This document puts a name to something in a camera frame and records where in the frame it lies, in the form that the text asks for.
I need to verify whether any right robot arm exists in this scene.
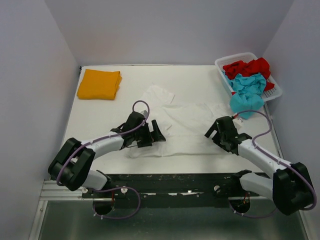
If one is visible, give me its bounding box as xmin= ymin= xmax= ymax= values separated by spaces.
xmin=205 ymin=116 xmax=317 ymax=216

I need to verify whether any folded orange t-shirt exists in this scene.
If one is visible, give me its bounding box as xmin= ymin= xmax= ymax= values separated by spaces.
xmin=76 ymin=69 xmax=122 ymax=101

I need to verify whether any purple cable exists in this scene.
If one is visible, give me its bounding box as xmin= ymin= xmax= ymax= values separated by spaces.
xmin=228 ymin=110 xmax=315 ymax=218
xmin=56 ymin=100 xmax=151 ymax=221

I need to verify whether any red t-shirt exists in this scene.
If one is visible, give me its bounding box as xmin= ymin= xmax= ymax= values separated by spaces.
xmin=222 ymin=57 xmax=275 ymax=92

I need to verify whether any white t-shirt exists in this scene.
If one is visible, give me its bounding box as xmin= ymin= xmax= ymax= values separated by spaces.
xmin=127 ymin=85 xmax=232 ymax=159

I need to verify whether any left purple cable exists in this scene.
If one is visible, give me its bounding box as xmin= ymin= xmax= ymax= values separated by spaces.
xmin=56 ymin=100 xmax=151 ymax=221

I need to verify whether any turquoise t-shirt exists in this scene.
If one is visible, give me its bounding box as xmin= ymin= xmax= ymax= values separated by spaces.
xmin=223 ymin=73 xmax=267 ymax=113

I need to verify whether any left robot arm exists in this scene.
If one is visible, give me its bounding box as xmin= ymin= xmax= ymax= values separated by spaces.
xmin=48 ymin=111 xmax=166 ymax=198

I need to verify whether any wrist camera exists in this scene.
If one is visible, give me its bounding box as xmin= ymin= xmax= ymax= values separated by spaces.
xmin=232 ymin=118 xmax=243 ymax=131
xmin=139 ymin=110 xmax=149 ymax=118

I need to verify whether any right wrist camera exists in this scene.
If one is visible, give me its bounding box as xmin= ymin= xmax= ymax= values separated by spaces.
xmin=232 ymin=118 xmax=243 ymax=131

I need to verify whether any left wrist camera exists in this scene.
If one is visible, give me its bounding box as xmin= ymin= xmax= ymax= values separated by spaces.
xmin=139 ymin=110 xmax=149 ymax=118

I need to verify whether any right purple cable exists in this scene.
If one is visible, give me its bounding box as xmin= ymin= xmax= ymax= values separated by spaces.
xmin=228 ymin=110 xmax=315 ymax=218

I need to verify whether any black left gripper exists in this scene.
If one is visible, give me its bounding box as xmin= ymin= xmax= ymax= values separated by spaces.
xmin=133 ymin=120 xmax=165 ymax=148

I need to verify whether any white plastic laundry basket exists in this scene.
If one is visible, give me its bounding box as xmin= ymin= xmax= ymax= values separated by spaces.
xmin=214 ymin=52 xmax=283 ymax=102

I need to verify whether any black mounting rail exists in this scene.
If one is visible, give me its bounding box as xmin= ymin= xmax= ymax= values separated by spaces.
xmin=82 ymin=172 xmax=261 ymax=210

